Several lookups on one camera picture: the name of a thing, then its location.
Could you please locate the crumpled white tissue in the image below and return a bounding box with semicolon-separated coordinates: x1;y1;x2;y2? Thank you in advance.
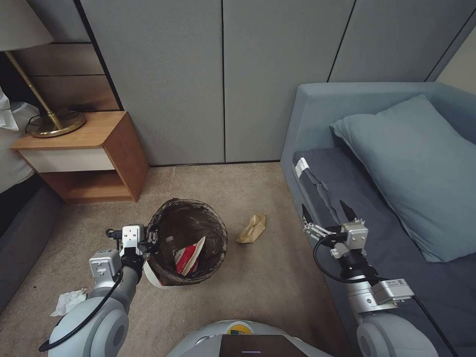
50;288;89;317

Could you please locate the black lamp cable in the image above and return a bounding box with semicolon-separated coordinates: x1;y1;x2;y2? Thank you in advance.
25;109;81;134

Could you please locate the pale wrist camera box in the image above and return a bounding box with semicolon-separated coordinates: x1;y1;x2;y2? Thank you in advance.
122;224;145;246
342;222;369;247

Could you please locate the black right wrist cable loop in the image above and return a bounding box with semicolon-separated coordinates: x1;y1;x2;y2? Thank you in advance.
313;232;389;285

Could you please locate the blue pillow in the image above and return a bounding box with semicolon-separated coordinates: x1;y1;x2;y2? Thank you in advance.
329;94;476;264

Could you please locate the white bedding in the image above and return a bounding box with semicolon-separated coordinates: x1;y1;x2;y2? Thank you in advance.
0;87;40;194

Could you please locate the wooden headboard panel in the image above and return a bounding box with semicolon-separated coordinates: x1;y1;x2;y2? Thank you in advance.
13;41;121;113

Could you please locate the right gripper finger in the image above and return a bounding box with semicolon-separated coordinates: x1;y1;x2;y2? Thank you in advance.
301;203;334;241
339;199;367;227

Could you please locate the brass lamp with pale shade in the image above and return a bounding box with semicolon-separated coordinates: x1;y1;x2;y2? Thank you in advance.
0;0;87;139

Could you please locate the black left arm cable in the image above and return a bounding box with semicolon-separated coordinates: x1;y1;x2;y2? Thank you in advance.
38;268;124;353

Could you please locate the red and white carton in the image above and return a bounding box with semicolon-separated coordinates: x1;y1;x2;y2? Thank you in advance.
174;237;206;276

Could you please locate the black bin liner bag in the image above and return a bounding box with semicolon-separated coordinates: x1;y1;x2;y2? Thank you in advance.
147;198;229;286

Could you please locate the blue-grey sofa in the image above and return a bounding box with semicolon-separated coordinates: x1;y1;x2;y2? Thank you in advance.
279;81;476;357

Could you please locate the white robot front shell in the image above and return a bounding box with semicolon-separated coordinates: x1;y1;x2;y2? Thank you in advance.
165;319;310;357

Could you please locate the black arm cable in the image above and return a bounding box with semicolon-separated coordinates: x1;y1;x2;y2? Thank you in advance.
411;296;460;357
38;268;124;353

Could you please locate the clear plastic bottle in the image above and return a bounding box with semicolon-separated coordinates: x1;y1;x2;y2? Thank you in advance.
165;235;179;262

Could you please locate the crumpled brown paper bag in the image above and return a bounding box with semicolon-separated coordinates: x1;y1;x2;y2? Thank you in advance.
236;213;267;244

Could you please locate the white round trash bin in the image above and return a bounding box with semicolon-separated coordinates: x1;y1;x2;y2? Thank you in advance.
144;259;180;288

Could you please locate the wooden nightstand with white drawer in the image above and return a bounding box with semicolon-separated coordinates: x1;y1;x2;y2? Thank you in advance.
10;111;150;204

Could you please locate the dark grey seat cushion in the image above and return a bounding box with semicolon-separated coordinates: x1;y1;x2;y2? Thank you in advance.
293;147;476;357

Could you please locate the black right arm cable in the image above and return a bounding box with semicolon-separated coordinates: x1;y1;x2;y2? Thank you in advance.
411;296;460;357

